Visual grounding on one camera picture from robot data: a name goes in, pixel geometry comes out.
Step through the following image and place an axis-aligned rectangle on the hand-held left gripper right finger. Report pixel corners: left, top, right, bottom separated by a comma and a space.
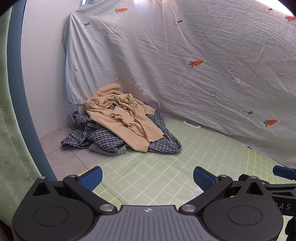
179, 166, 266, 215

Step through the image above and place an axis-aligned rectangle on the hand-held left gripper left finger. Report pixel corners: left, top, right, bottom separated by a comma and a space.
31, 166, 118, 215

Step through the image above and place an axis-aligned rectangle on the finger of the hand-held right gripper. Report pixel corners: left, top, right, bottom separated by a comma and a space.
272, 165, 296, 180

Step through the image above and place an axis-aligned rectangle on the beige long-sleeve sweater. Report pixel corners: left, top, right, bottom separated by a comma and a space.
85, 84, 164, 153

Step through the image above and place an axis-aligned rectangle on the grey garment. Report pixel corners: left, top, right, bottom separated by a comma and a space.
89, 142, 127, 156

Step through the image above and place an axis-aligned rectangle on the blue plaid shirt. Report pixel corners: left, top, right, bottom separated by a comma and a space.
60, 105, 182, 154

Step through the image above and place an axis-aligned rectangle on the small white plastic object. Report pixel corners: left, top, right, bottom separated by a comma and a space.
183, 120, 201, 128

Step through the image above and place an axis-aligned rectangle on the green checked mat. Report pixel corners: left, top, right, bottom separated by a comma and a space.
76, 116, 296, 241

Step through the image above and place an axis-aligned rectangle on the green panel with teal edge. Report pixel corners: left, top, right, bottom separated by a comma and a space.
0, 9, 58, 183

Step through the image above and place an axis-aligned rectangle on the grey carrot-print bed sheet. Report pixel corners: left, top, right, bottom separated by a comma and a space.
62, 0, 296, 166

